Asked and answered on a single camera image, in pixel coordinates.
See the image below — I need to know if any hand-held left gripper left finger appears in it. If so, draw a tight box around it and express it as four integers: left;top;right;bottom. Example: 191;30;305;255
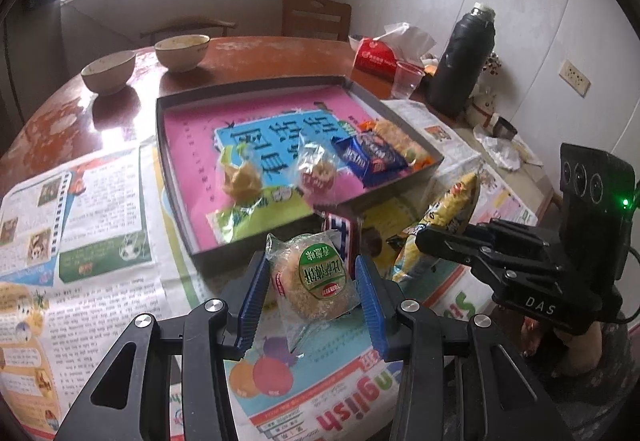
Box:
52;251;273;441

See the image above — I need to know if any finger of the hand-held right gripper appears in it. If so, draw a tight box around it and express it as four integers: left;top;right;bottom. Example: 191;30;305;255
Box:
416;226;551;294
477;219;568;267

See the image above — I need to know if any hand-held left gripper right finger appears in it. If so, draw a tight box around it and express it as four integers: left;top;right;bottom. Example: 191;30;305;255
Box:
354;253;576;441

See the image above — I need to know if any long yellow candy pack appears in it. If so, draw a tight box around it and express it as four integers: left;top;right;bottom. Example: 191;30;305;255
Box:
391;171;482;283

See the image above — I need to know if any dark grey cardboard box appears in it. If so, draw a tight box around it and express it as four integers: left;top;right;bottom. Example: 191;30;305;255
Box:
155;75;445;278

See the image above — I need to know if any round biscuit packet green label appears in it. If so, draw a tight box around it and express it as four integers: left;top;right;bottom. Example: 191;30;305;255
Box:
265;230;362;352

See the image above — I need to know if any brown chocolate bar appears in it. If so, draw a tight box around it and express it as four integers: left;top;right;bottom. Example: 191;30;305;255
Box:
320;211;386;272

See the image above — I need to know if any green-label round pastry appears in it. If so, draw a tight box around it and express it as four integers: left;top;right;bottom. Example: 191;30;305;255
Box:
219;145;264;199

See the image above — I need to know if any blue cookie packet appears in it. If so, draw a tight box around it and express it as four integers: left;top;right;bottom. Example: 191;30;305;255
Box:
332;131;408;188

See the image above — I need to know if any clear biscuit packet orange trim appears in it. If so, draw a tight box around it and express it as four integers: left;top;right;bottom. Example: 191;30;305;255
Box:
361;118;436;172

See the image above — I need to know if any clear-wrapped small red cake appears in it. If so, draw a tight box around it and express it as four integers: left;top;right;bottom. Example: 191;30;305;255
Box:
295;153;341;202

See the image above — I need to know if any person's right forearm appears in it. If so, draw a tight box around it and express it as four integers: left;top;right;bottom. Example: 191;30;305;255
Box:
545;316;640;441

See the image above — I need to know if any person's right hand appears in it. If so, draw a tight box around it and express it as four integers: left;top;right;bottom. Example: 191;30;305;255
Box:
520;320;602;374

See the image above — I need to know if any crumpled white plastic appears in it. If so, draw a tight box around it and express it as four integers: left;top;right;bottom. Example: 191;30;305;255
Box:
475;123;543;172

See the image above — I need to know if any newspaper with large blue title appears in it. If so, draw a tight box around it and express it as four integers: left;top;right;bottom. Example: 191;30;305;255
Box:
165;201;496;441

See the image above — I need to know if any small dark metal cup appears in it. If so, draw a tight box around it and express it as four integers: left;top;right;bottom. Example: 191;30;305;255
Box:
492;117;518;140

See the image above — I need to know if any newspaper with cartoon pictures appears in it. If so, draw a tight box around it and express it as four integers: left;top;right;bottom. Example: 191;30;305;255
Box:
385;98;538;227

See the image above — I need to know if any white cat figurine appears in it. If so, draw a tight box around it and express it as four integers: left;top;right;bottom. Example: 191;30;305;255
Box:
470;86;498;129

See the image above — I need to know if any pink book with blue title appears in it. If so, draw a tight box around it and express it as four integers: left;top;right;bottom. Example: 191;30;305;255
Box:
162;88;401;247

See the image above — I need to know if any spotted decoration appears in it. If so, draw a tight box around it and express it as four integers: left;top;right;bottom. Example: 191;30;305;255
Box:
482;51;503;79

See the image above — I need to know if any clear plastic cup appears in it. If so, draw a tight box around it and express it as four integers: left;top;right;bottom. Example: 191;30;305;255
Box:
391;62;425;100

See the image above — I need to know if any black thermos flask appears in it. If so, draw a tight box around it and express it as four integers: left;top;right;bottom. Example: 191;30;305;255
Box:
426;2;497;118

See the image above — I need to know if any red tissue box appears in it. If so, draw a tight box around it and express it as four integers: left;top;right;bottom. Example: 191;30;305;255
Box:
353;37;426;82

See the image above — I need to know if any white tissue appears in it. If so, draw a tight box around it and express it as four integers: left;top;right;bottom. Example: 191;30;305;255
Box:
384;22;437;59

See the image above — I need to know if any beige ceramic bowl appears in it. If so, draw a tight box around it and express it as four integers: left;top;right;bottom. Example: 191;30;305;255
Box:
154;35;211;72
81;51;137;95

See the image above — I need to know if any wooden chair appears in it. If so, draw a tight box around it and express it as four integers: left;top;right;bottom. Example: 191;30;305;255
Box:
281;0;352;42

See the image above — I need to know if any wall socket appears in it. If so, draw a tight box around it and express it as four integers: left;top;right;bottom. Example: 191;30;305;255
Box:
557;60;592;96

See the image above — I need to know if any low wooden chair frame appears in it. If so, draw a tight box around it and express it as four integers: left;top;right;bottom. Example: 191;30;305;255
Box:
140;18;237;42

